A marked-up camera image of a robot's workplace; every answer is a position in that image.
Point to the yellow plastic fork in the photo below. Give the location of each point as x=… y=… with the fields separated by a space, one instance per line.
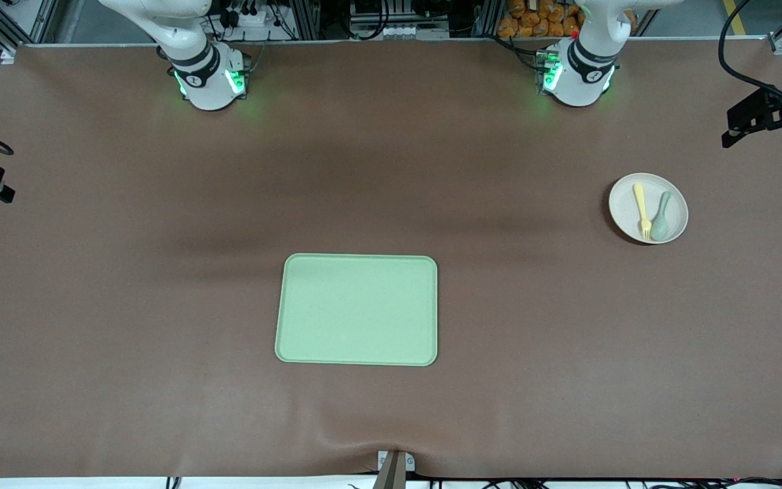
x=640 y=200

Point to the white round speckled plate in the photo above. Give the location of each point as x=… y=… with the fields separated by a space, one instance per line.
x=625 y=204

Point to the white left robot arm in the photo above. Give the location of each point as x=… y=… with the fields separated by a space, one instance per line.
x=588 y=68

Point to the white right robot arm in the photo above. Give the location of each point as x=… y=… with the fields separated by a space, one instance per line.
x=208 y=88

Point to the pale green plastic spoon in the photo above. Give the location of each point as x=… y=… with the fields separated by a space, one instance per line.
x=661 y=227

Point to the brown table cover sheet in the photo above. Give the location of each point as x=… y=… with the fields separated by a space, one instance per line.
x=160 y=339

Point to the orange bread pile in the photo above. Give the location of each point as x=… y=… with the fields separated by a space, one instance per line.
x=533 y=20

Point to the white power strip with plugs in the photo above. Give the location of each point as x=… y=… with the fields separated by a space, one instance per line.
x=252 y=17

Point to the white terminal block strip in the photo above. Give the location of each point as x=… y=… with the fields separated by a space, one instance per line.
x=404 y=31

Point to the light green rectangular tray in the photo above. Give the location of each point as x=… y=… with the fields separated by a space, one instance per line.
x=357 y=309

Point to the metal camera stand bracket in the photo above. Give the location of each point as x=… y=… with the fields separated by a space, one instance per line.
x=394 y=475

